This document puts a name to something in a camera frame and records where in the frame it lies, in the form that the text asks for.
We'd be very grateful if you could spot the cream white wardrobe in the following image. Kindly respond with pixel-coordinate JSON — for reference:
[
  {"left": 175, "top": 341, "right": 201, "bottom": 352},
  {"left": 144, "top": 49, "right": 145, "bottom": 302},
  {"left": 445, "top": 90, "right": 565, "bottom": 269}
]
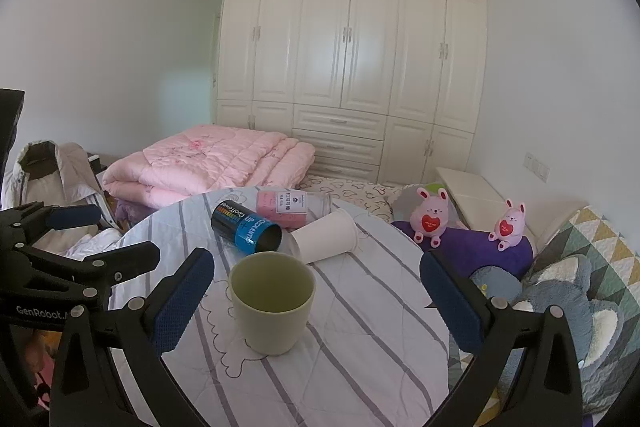
[{"left": 215, "top": 0, "right": 488, "bottom": 188}]

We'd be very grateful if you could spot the white paper cup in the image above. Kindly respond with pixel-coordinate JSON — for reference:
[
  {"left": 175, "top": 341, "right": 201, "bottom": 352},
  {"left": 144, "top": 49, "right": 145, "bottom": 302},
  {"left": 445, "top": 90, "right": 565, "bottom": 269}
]
[{"left": 290, "top": 208, "right": 362, "bottom": 264}]

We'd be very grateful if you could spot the black and blue cup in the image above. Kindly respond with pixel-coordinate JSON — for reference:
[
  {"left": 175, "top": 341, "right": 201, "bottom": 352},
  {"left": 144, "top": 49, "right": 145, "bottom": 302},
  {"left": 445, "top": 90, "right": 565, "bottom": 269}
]
[{"left": 210, "top": 200, "right": 284, "bottom": 257}]

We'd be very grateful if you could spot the heart print bed sheet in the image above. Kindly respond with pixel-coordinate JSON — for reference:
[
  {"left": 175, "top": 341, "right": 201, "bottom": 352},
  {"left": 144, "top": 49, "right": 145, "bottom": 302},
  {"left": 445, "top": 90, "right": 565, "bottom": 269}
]
[{"left": 297, "top": 174, "right": 401, "bottom": 223}]

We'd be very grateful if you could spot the pink rabbit toy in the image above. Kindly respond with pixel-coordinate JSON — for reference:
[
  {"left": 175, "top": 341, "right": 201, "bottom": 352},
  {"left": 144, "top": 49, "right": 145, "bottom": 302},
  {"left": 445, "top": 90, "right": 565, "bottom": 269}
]
[
  {"left": 410, "top": 187, "right": 450, "bottom": 248},
  {"left": 488, "top": 199, "right": 527, "bottom": 253}
]

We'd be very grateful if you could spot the beige hooded jacket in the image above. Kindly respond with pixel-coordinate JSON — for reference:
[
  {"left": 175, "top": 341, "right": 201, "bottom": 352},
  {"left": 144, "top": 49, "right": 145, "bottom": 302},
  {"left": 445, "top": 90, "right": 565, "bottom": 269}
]
[{"left": 0, "top": 141, "right": 123, "bottom": 258}]

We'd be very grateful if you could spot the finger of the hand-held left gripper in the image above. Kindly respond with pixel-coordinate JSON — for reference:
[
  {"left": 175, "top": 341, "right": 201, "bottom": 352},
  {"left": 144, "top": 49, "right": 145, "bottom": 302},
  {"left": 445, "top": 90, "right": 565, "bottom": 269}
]
[
  {"left": 19, "top": 240, "right": 162, "bottom": 309},
  {"left": 0, "top": 202, "right": 102, "bottom": 249}
]

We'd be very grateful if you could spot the pale green cup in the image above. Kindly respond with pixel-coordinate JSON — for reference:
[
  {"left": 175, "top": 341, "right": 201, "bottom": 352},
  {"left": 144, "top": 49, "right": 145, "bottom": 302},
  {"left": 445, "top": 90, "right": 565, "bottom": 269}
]
[{"left": 229, "top": 251, "right": 317, "bottom": 356}]

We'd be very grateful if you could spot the grey elephant plush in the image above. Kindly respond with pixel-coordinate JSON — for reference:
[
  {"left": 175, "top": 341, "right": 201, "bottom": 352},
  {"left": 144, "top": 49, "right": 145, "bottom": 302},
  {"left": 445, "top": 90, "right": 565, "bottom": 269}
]
[{"left": 500, "top": 254, "right": 626, "bottom": 403}]

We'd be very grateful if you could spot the clear glass cup pink label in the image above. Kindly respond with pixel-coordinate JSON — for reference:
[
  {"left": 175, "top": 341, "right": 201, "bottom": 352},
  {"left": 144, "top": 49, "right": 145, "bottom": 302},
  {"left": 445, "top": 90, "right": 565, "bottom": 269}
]
[{"left": 256, "top": 189, "right": 333, "bottom": 229}]

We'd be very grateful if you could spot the pink folded quilt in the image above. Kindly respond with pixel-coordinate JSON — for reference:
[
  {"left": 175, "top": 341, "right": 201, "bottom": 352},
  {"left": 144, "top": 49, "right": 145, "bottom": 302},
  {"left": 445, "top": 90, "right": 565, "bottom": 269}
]
[{"left": 101, "top": 124, "right": 317, "bottom": 210}]

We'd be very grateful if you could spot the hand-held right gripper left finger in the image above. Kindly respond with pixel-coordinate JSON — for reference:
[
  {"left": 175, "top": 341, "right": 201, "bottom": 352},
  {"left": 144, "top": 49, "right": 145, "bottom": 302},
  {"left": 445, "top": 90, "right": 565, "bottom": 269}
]
[{"left": 50, "top": 248, "right": 216, "bottom": 427}]

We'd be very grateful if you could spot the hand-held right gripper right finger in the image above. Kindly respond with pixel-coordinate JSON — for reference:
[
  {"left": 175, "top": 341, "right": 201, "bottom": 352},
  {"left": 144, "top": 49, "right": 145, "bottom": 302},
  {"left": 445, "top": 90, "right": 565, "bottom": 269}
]
[{"left": 419, "top": 251, "right": 584, "bottom": 427}]

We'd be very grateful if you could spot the white wall switch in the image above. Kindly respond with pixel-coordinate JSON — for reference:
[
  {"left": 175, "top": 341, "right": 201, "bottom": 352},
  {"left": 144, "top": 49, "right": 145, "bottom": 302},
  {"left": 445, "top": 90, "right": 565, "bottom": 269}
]
[{"left": 523, "top": 152, "right": 551, "bottom": 180}]

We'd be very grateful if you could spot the blue grey plush toy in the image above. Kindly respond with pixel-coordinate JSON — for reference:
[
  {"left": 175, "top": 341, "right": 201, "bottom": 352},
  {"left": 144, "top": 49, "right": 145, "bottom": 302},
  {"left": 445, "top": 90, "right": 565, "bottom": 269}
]
[{"left": 470, "top": 266, "right": 523, "bottom": 303}]

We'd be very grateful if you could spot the purple pillow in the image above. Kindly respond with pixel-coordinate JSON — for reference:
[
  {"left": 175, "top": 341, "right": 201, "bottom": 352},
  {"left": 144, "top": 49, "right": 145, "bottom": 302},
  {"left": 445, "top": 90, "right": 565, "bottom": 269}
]
[{"left": 390, "top": 219, "right": 535, "bottom": 280}]

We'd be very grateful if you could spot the triangle patchwork quilt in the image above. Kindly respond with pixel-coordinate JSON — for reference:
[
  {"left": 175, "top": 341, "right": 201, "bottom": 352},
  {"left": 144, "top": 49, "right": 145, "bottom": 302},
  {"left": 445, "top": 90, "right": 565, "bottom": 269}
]
[{"left": 450, "top": 206, "right": 640, "bottom": 427}]

